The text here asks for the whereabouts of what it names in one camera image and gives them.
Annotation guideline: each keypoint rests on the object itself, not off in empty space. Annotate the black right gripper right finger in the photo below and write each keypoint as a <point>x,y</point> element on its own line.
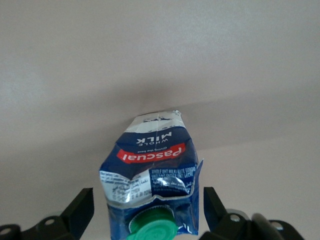
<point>215,210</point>

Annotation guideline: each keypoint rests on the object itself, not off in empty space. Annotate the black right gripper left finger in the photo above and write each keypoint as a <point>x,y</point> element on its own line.
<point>77,212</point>

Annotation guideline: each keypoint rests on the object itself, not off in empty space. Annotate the blue milk carton green cap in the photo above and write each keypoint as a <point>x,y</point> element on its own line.
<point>150,150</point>

